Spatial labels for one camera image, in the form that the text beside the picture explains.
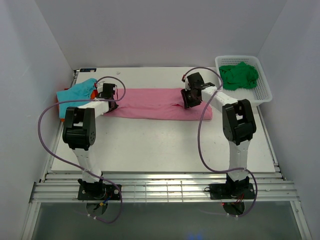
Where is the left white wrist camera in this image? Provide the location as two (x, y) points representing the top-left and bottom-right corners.
(95, 82), (104, 94)

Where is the orange folded t shirt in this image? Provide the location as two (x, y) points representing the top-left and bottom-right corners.
(59, 88), (97, 122)

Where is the white plastic basket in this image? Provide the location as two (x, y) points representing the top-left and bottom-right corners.
(215, 55), (273, 106)

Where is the cyan folded t shirt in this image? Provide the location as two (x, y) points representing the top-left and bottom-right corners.
(56, 78), (97, 119)

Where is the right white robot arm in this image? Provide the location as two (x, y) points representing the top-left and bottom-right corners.
(181, 72), (257, 200)

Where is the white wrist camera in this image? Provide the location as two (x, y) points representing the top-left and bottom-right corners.
(95, 82), (104, 94)
(181, 76), (191, 91)

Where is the pink t shirt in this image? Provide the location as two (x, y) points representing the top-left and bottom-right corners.
(104, 88), (206, 121)

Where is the green t shirt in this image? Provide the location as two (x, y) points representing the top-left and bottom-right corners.
(219, 61), (259, 91)

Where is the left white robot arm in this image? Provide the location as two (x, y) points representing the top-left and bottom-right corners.
(62, 83), (118, 200)

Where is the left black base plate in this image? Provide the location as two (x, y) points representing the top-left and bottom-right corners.
(77, 183), (120, 201)

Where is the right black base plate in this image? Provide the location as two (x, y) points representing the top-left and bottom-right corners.
(209, 183), (256, 200)

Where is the dark label sticker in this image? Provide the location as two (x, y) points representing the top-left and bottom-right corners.
(79, 68), (97, 73)

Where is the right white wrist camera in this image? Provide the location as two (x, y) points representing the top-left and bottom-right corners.
(181, 76), (191, 91)

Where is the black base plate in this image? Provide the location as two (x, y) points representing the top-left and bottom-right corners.
(209, 183), (256, 200)
(77, 183), (120, 201)

